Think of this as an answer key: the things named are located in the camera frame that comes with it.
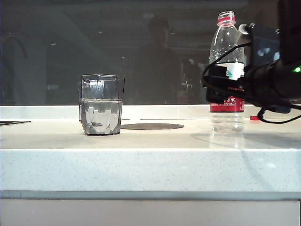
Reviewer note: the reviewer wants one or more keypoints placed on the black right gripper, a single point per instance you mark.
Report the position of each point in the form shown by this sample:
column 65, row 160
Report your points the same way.
column 258, row 84

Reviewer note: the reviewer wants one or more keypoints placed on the clear plastic water bottle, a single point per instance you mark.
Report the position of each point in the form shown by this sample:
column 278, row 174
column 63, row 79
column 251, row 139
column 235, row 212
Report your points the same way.
column 225, row 47

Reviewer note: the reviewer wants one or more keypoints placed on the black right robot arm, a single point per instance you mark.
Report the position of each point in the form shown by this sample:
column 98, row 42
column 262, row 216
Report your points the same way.
column 289, row 77

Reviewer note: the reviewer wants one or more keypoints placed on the red plastic bottle cap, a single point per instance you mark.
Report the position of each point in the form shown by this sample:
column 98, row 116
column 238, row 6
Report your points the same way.
column 254, row 118

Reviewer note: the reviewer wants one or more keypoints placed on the faceted grey transparent mug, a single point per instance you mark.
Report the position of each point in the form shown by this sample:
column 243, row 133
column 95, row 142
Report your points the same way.
column 101, row 113

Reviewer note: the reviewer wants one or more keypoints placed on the black round flat disc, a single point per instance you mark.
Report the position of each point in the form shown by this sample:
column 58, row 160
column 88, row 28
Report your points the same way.
column 152, row 126

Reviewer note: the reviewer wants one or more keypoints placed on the dark glass window pane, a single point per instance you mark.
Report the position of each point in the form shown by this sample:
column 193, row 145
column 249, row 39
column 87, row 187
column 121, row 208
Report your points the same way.
column 70, row 47

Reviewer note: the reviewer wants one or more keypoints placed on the white cabinet front panel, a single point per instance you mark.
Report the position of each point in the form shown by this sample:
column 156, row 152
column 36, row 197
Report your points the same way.
column 141, row 212

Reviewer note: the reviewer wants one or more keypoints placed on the black rectangular sink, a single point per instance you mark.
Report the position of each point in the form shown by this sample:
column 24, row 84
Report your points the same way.
column 14, row 122

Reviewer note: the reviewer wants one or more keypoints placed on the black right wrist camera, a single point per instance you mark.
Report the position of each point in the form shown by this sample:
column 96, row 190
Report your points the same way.
column 216, row 82

